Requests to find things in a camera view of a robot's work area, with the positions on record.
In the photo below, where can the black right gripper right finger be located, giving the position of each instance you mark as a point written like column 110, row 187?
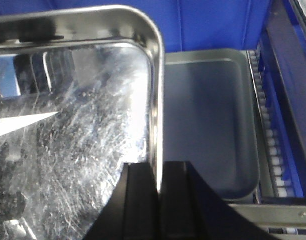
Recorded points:
column 190, row 209

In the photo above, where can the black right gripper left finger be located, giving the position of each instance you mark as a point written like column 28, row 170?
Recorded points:
column 132, row 210

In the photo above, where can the silver metal tray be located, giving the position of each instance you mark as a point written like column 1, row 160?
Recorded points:
column 81, row 103

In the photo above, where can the grey stacked metal tray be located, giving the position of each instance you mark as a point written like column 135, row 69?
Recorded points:
column 209, row 119

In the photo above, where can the upper centre blue bin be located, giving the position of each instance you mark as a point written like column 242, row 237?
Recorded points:
column 185, row 25

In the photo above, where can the blue bin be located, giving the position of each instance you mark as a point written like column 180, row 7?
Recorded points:
column 185, row 25
column 286, row 62

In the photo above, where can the upper right blue bin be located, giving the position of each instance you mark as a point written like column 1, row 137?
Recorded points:
column 286, row 62

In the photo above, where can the right roller track rail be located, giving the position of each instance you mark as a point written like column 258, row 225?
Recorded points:
column 272, row 162

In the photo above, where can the stainless steel shelf rail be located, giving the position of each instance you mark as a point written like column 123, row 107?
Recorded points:
column 282, row 218

